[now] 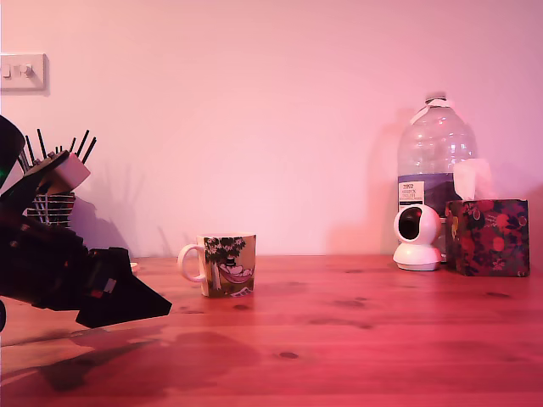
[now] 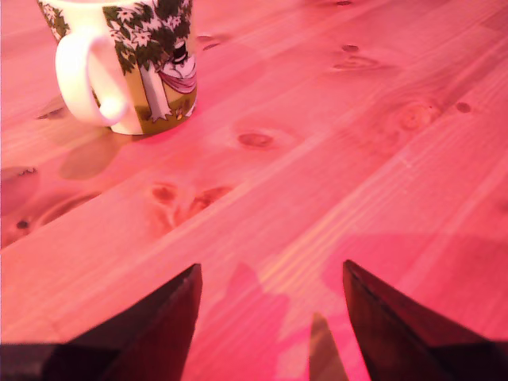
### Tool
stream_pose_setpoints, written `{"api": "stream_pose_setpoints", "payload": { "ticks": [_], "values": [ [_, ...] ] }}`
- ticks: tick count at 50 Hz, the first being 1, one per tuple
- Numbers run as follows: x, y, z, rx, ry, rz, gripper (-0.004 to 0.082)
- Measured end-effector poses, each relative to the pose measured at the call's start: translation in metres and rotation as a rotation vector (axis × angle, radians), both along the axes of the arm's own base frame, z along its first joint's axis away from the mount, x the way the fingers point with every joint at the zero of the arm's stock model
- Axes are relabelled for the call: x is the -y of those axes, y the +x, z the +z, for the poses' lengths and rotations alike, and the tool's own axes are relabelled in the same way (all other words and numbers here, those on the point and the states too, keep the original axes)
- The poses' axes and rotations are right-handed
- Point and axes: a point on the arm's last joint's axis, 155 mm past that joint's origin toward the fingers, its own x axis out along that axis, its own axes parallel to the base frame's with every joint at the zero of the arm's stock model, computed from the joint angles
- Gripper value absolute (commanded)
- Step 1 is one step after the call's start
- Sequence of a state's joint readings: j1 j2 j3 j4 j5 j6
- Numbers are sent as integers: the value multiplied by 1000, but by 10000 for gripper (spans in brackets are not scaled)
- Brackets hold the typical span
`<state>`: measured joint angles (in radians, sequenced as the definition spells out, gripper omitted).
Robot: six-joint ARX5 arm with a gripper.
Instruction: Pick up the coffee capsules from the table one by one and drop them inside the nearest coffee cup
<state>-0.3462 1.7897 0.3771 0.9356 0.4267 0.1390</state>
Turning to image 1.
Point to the illustrated ceramic mug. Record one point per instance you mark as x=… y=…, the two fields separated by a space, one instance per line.
x=231 y=265

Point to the black drinking straw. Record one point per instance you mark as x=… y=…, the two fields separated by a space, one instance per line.
x=89 y=150
x=22 y=163
x=30 y=149
x=82 y=142
x=42 y=144
x=71 y=144

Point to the large clear water bottle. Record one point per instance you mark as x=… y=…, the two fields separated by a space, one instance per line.
x=437 y=144

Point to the white tissue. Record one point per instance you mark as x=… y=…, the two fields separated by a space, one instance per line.
x=471 y=178

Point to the floral tissue box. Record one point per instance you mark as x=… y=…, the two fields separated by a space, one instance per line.
x=488 y=237

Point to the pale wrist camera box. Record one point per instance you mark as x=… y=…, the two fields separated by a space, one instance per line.
x=72 y=173

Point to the white wall light switch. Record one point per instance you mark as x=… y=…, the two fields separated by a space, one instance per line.
x=36 y=72

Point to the small white round camera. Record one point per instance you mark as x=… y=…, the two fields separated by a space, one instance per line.
x=418 y=250

